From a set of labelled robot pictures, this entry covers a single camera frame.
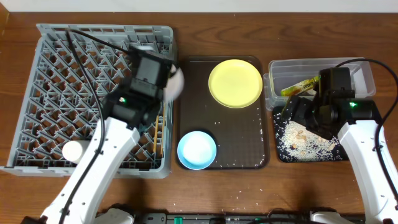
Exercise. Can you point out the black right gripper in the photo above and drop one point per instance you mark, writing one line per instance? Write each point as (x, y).
(303, 105)

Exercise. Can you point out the green snack wrapper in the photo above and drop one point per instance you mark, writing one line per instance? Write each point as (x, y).
(300, 87)

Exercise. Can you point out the yellow round plate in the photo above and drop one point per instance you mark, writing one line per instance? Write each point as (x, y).
(235, 83)

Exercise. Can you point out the light blue bowl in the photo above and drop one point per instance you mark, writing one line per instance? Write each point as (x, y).
(196, 150)

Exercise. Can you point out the white bowl with food scraps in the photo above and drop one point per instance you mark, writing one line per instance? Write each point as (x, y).
(174, 85)

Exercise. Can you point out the wooden chopstick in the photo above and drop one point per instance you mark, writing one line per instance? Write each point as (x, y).
(162, 131)
(156, 133)

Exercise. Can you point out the white plastic cup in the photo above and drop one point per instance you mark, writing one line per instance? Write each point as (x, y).
(73, 151)

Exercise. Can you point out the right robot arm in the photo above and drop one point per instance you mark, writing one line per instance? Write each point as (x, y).
(335, 112)

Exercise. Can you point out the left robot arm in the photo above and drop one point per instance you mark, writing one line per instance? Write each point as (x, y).
(127, 112)

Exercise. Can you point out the black waste tray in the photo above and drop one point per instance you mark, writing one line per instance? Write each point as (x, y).
(280, 155)

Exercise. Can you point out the clear plastic waste bin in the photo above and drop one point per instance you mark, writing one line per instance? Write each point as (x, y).
(285, 73)

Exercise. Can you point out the grey plastic dishwasher rack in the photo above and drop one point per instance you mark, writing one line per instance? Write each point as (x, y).
(58, 106)

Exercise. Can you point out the pile of rice scraps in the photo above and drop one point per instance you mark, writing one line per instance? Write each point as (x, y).
(304, 143)

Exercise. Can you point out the dark brown serving tray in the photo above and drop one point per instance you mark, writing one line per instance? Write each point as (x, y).
(240, 134)

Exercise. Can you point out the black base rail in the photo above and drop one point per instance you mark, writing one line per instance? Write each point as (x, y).
(121, 213)

